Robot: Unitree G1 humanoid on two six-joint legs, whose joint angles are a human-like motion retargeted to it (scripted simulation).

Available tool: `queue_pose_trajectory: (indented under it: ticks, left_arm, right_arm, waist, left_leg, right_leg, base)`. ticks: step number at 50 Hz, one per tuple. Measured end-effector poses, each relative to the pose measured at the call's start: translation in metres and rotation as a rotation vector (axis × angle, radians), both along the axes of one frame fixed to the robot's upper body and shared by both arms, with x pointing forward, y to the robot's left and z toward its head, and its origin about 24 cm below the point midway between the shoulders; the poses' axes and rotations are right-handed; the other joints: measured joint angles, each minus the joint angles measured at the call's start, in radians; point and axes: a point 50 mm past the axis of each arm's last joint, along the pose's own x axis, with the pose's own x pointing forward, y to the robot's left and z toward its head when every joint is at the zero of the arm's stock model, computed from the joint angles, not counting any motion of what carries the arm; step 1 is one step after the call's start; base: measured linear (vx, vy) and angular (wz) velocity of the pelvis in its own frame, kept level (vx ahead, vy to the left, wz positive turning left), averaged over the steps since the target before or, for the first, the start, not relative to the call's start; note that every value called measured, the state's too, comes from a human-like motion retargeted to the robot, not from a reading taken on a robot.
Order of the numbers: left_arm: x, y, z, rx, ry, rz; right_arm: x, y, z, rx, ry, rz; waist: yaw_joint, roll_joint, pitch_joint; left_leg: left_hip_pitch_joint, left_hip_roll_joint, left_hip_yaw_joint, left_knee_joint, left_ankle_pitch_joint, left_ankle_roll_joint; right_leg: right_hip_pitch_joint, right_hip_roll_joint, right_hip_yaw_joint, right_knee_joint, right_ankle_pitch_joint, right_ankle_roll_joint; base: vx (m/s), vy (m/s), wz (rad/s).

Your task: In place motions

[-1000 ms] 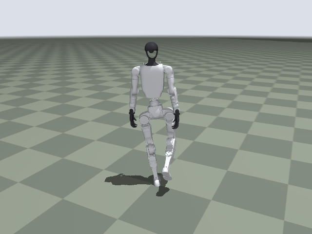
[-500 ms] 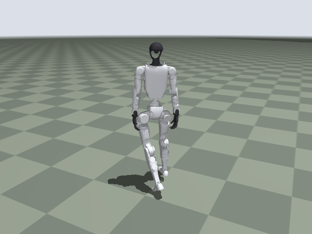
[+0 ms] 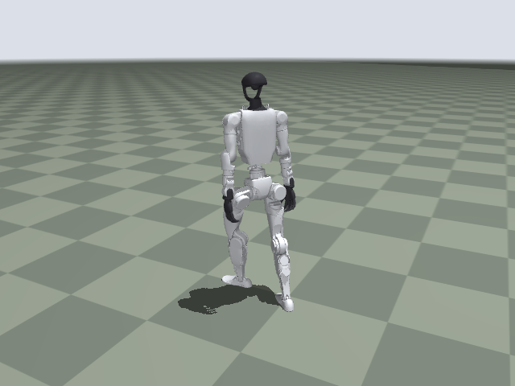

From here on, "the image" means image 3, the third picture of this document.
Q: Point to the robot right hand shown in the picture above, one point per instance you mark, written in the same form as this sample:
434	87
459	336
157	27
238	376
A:
290	196

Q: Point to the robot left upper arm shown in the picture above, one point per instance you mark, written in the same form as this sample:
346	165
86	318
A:
230	123

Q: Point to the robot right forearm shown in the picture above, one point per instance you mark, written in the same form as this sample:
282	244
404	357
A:
286	171

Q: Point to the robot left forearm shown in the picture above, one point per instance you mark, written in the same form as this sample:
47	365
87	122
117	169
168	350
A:
228	173

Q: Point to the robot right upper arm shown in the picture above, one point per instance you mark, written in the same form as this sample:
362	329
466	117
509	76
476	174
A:
282	134

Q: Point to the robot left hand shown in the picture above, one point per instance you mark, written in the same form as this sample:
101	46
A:
228	207

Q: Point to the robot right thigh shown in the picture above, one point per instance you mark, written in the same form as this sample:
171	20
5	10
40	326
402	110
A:
274	210

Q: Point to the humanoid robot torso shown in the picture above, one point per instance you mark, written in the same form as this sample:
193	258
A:
256	144

